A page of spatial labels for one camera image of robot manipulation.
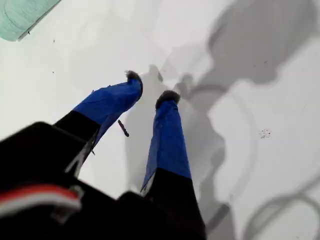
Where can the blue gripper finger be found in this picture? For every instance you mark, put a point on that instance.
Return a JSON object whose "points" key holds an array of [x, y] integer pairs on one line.
{"points": [[167, 145], [110, 102]]}

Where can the small dark debris stick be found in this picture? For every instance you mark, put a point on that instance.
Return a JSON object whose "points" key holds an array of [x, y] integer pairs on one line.
{"points": [[123, 128]]}

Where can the pale green T-shirt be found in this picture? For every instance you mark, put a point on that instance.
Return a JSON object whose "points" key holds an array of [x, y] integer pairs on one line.
{"points": [[17, 17]]}

